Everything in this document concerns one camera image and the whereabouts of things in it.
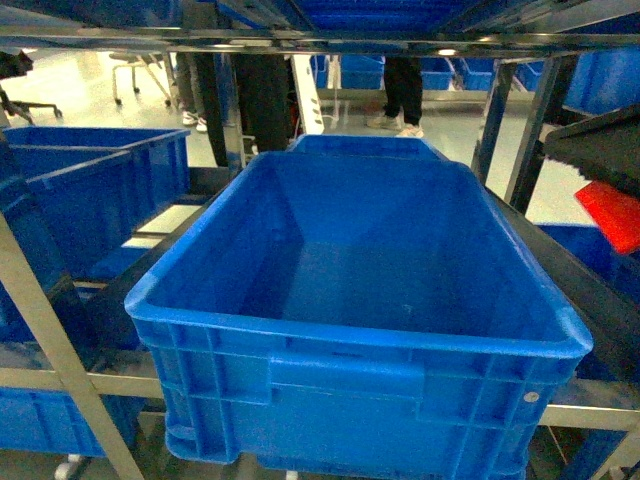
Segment office chair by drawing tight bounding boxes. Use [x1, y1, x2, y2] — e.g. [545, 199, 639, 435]
[109, 52, 173, 107]

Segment blue crate left neighbour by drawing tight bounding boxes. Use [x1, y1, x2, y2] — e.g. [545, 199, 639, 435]
[4, 126, 190, 278]

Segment steel shelf rack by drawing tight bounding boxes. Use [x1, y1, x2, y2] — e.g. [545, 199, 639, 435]
[1, 1, 639, 479]

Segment blue crate lower left shelf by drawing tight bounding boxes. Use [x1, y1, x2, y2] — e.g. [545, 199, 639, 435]
[0, 384, 146, 459]

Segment person in grey trousers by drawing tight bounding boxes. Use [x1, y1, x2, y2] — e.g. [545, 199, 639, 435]
[175, 52, 208, 134]

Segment large blue target crate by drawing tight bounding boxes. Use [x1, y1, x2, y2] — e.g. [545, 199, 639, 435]
[124, 152, 593, 479]

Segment blue crate neighbour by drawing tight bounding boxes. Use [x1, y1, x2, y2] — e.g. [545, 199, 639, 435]
[538, 224, 639, 305]
[4, 126, 190, 278]

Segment blue crate behind target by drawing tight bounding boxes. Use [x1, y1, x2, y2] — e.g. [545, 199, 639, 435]
[288, 135, 447, 161]

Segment blue crate right neighbour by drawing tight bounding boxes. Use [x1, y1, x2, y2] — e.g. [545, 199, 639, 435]
[538, 224, 639, 305]

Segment person in black trousers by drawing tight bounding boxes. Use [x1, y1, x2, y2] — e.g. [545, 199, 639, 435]
[367, 56, 424, 138]

